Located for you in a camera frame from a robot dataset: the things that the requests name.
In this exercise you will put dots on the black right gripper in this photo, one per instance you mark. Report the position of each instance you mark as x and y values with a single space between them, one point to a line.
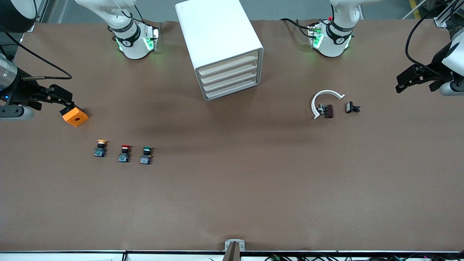
22 90

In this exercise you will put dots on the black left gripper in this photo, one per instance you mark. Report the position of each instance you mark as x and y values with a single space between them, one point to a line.
437 64

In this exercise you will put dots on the yellow push button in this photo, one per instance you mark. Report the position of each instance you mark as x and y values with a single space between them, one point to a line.
100 150

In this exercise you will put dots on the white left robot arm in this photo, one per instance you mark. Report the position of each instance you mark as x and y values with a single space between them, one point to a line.
335 43

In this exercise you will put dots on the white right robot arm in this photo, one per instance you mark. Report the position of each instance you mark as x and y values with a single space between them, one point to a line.
132 43

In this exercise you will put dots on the red push button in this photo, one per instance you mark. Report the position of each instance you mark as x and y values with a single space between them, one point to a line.
124 155

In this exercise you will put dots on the green push button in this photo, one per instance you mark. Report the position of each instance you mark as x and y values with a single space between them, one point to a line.
145 157

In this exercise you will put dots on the orange box with hole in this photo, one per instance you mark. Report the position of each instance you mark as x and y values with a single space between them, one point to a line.
77 117

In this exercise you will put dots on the small black clip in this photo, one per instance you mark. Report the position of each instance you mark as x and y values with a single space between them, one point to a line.
350 107

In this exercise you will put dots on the white curved plastic arc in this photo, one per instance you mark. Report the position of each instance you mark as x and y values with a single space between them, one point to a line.
326 92

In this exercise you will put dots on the dark brown terminal block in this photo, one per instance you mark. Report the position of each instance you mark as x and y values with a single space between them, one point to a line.
328 111

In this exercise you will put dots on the black table edge strip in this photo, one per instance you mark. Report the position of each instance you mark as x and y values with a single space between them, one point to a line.
108 251

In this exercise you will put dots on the brown table cover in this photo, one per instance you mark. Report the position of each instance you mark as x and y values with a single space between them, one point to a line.
232 181

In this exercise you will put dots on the aluminium frame profile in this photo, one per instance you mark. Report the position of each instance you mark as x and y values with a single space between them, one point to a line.
447 14
41 11

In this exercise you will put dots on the grey metal bracket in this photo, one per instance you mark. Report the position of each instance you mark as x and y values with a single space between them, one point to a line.
235 241

